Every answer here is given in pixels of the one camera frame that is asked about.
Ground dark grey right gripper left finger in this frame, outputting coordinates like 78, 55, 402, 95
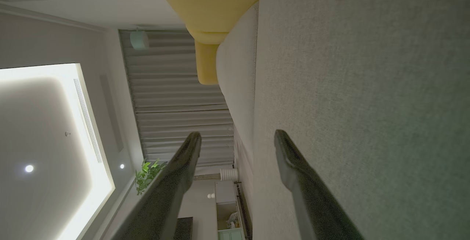
110, 132, 202, 240

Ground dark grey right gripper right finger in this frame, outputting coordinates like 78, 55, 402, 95
274, 130, 365, 240

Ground green leafy potted tree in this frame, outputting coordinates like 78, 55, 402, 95
135, 159, 167, 196

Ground black flat screen TV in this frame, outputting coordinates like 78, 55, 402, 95
174, 217, 194, 240

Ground long low TV cabinet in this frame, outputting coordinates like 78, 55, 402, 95
215, 181, 246, 240

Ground white ribbed plant pot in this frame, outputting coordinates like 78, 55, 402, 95
220, 168, 239, 182

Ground pale toy in cabinet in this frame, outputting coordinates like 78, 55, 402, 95
227, 212, 241, 229

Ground grey pleated curtain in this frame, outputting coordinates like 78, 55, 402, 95
119, 30, 235, 167

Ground yellow and grey sofa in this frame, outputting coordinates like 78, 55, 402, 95
252, 0, 470, 240

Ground grey sofa seat cushion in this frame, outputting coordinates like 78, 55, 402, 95
216, 1, 259, 160

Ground white dome ceiling fixture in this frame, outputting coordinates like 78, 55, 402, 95
130, 30, 149, 51

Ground yellow sofa backrest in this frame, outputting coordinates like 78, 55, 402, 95
147, 0, 260, 85

